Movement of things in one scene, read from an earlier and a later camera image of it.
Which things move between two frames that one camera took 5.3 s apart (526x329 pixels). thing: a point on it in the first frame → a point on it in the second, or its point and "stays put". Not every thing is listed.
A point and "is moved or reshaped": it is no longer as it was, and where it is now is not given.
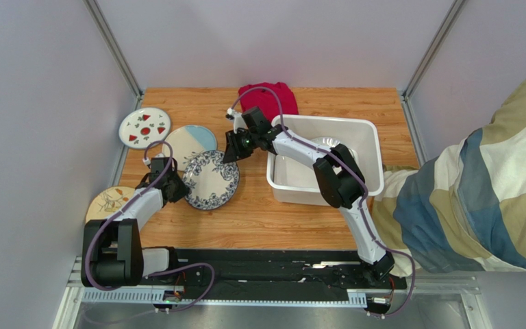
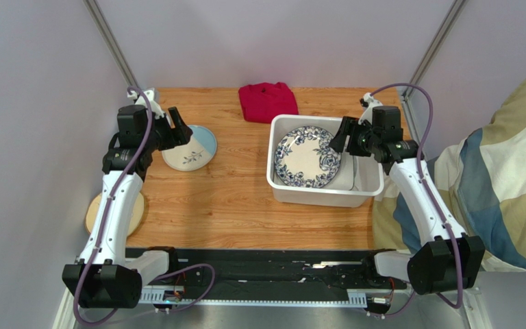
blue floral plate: [213, 184] → [304, 158]
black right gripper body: [234, 146] → [348, 136]
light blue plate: [188, 141] stays put
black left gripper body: [180, 188] → [159, 136]
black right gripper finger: [239, 145] → [349, 126]
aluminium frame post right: [405, 94] stays put
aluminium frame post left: [94, 10] stays put
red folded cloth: [266, 100] stays put
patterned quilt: [486, 202] stays put
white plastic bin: [296, 181] stays put
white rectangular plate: [290, 171] is moved or reshaped
